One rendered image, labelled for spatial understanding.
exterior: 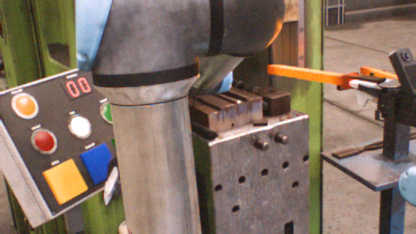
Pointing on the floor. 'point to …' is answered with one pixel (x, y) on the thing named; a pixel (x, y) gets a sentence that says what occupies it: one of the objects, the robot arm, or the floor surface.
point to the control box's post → (75, 220)
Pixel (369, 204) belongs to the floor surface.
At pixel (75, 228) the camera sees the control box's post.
